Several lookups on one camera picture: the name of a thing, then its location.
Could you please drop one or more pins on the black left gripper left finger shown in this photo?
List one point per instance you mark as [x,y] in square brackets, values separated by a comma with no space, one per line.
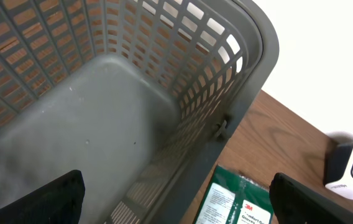
[59,201]

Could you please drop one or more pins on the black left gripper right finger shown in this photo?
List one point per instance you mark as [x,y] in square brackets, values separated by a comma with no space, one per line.
[294,203]

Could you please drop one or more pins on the green white wipes pack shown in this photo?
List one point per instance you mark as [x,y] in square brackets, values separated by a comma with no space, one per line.
[231,198]

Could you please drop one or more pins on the white barcode scanner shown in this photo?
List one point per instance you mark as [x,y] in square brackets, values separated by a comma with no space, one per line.
[339,171]

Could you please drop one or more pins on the grey plastic mesh basket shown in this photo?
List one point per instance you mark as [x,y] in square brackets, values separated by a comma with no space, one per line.
[141,96]

